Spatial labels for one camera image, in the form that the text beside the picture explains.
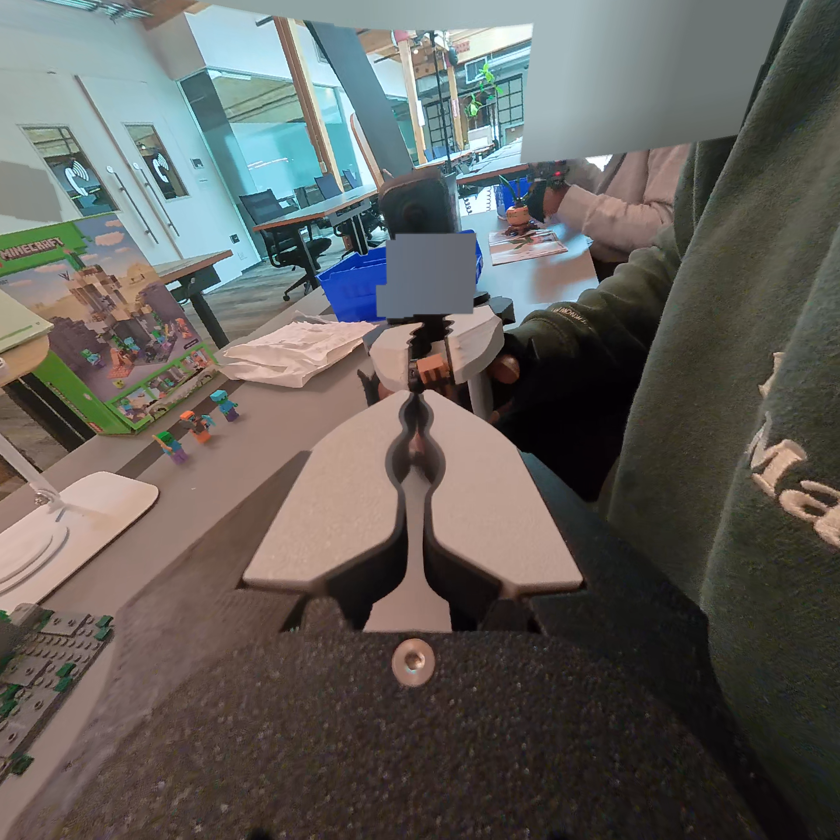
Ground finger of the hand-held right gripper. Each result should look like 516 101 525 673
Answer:
364 320 422 408
427 308 506 388

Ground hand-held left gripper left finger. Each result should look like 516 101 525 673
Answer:
241 392 413 627

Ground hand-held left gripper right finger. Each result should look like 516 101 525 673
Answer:
419 392 586 630

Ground person's right forearm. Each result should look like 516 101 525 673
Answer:
505 223 686 503

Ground grey desk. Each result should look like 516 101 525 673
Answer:
0 210 601 840

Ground long wooden-edged office desk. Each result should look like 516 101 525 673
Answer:
252 185 383 263

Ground wooden-topped office desk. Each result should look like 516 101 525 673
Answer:
153 249 235 350

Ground person's right hand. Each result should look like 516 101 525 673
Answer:
490 356 522 425

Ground blue plastic bin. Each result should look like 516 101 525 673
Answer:
316 230 484 323

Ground white paper bags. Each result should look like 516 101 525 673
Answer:
222 314 383 389

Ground toy potted plant figure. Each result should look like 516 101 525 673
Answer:
497 174 540 236

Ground printed instruction booklet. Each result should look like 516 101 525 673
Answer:
489 230 569 266

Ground black slanted column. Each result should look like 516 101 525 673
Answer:
305 20 414 179

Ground black office chair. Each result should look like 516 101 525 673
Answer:
238 189 333 303

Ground white lamp base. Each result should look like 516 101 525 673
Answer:
0 430 160 598

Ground green building toy box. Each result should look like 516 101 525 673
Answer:
0 211 221 435

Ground grey toy brick baseplate build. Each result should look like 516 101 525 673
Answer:
0 602 116 785

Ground round wooden side table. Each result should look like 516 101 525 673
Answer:
0 335 99 454

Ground pale green flat box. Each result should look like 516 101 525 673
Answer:
0 289 53 355

